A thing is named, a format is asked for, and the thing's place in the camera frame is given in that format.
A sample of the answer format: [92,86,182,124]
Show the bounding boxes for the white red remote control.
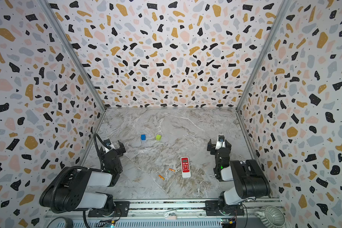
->
[180,157,191,178]

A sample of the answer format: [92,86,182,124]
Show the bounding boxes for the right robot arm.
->
[205,135,270,216]

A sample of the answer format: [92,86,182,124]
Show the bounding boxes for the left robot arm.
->
[39,139,126,216]

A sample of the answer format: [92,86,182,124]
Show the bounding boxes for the white ribbed fan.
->
[255,206,286,228]

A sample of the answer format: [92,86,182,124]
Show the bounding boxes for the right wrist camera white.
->
[215,135,226,150]

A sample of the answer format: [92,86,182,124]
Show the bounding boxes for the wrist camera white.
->
[215,135,226,150]
[104,139,115,150]

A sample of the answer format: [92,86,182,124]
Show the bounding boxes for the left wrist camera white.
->
[104,139,115,150]

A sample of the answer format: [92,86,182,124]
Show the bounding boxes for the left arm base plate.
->
[88,201,130,219]

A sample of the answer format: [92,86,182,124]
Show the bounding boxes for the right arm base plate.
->
[205,200,245,216]

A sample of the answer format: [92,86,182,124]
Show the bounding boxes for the aluminium mounting rail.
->
[44,197,284,228]

